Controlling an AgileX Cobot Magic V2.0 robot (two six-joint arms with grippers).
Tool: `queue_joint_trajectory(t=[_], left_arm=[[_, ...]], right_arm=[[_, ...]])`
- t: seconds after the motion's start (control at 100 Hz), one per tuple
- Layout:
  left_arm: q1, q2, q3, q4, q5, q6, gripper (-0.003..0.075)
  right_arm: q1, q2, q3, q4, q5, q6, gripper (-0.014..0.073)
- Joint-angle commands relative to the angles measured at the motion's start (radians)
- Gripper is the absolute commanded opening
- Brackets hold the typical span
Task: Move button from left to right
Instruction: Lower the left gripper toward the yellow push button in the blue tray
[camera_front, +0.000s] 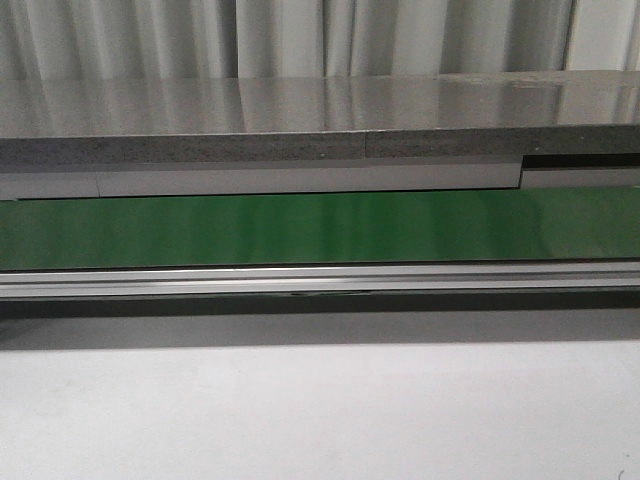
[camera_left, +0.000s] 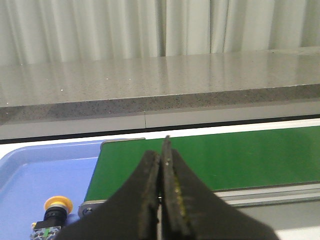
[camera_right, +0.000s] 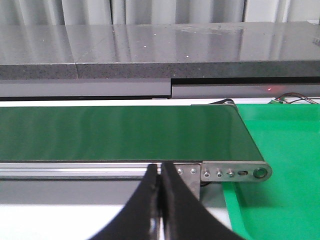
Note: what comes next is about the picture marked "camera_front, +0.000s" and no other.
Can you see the grey stone counter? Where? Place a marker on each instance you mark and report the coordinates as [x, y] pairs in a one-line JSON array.
[[136, 137]]

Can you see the green conveyor belt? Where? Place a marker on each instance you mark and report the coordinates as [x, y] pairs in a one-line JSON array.
[[323, 228]]

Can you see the white curtain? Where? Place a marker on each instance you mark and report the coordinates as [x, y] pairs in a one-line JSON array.
[[45, 40]]

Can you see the aluminium conveyor frame rail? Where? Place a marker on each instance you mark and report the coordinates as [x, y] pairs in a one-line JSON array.
[[457, 286]]

